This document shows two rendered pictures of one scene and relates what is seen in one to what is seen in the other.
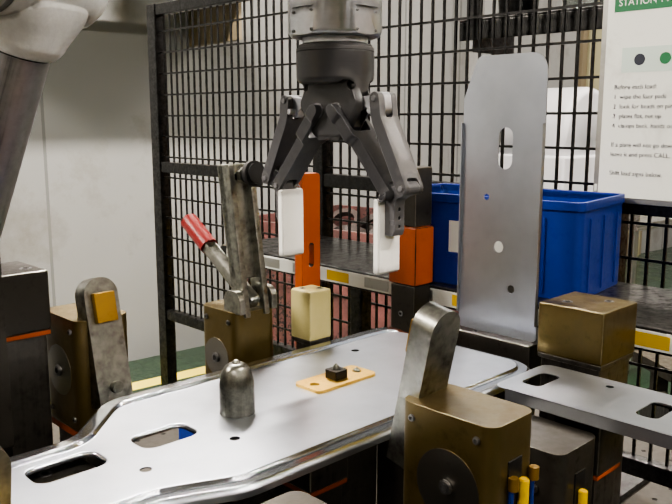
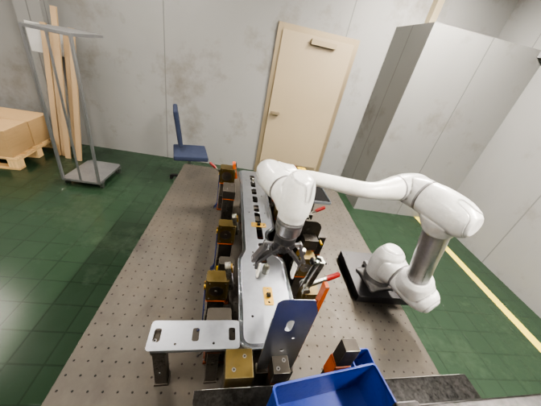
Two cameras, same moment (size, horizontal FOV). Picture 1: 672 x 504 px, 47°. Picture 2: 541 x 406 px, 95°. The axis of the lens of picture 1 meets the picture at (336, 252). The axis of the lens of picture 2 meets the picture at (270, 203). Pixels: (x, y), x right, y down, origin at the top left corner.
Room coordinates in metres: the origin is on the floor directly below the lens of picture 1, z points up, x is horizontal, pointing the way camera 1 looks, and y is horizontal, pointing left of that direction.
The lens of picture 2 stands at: (1.04, -0.62, 1.84)
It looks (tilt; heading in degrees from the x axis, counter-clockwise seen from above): 31 degrees down; 120
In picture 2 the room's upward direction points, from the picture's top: 13 degrees clockwise
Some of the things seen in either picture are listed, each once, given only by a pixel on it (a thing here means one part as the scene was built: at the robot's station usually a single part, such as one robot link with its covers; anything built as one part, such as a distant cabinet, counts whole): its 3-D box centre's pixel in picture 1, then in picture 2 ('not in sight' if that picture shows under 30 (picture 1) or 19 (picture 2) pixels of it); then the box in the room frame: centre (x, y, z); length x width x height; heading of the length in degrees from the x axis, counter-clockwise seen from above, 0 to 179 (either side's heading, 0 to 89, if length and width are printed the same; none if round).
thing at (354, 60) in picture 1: (335, 91); (283, 242); (0.77, 0.00, 1.29); 0.08 x 0.07 x 0.09; 44
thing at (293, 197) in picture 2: not in sight; (295, 195); (0.76, 0.01, 1.47); 0.13 x 0.11 x 0.16; 153
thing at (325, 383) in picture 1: (336, 374); (268, 295); (0.77, 0.00, 1.01); 0.08 x 0.04 x 0.01; 134
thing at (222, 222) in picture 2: not in sight; (221, 247); (0.35, 0.16, 0.87); 0.12 x 0.07 x 0.35; 44
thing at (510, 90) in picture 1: (499, 198); (286, 337); (0.94, -0.20, 1.17); 0.12 x 0.01 x 0.34; 44
